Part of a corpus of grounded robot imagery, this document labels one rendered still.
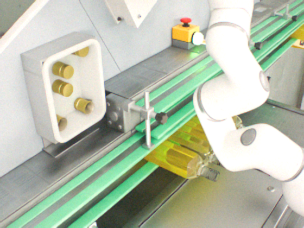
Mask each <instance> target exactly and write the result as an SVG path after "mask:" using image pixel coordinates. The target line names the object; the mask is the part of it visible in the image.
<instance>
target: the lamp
mask: <svg viewBox="0 0 304 228"><path fill-rule="evenodd" d="M202 41H203V35H202V33H199V32H194V33H193V34H192V36H191V43H192V44H194V45H200V44H202Z"/></svg>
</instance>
